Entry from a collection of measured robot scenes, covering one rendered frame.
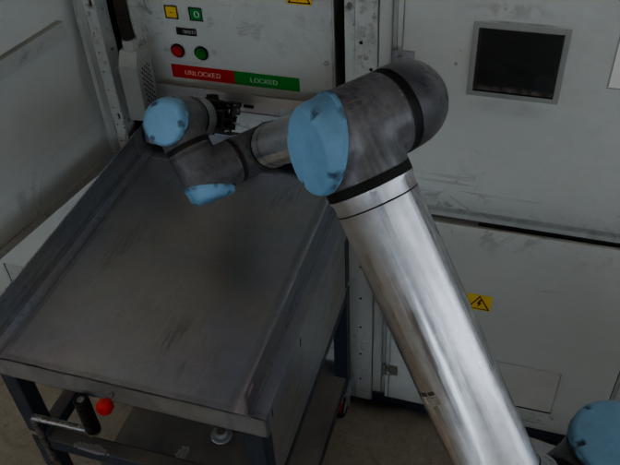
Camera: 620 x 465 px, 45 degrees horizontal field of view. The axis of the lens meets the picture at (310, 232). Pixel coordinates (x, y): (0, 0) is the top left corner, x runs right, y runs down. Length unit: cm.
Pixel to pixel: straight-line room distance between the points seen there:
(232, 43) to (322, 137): 89
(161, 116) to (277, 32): 38
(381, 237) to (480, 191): 82
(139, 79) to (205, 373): 70
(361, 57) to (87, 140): 74
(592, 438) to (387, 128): 52
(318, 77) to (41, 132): 65
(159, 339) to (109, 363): 10
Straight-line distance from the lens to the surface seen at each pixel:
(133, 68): 175
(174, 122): 143
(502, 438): 101
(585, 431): 114
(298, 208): 175
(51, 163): 188
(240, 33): 172
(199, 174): 143
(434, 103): 97
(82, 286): 166
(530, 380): 217
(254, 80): 177
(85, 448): 179
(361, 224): 92
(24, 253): 250
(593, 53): 152
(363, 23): 157
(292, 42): 169
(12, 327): 163
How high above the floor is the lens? 196
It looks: 42 degrees down
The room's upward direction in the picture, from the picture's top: 3 degrees counter-clockwise
